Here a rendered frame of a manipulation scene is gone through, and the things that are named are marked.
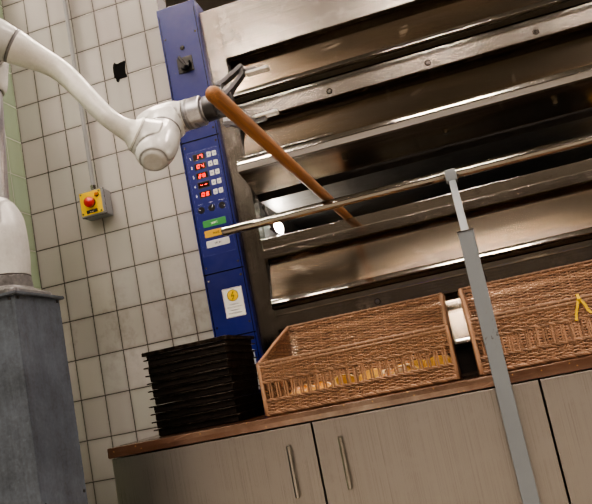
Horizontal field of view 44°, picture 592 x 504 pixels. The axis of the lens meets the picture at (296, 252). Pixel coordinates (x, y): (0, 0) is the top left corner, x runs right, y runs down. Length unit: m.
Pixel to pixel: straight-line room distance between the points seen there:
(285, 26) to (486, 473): 1.73
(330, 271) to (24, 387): 1.17
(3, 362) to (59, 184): 1.29
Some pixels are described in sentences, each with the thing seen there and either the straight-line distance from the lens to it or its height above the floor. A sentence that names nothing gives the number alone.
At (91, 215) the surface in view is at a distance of 2.87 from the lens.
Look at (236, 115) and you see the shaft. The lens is 1.44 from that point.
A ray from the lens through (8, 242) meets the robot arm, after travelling 1.97.
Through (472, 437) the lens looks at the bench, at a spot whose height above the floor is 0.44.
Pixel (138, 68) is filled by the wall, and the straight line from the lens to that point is 3.01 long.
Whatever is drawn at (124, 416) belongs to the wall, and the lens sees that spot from 2.84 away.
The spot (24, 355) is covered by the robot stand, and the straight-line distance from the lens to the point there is 1.86.
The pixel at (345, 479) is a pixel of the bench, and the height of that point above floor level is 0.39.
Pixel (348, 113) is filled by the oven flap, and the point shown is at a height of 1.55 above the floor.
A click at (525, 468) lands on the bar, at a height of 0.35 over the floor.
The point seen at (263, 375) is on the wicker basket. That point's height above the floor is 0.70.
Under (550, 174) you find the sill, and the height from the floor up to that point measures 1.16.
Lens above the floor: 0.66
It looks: 10 degrees up
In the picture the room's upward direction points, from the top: 11 degrees counter-clockwise
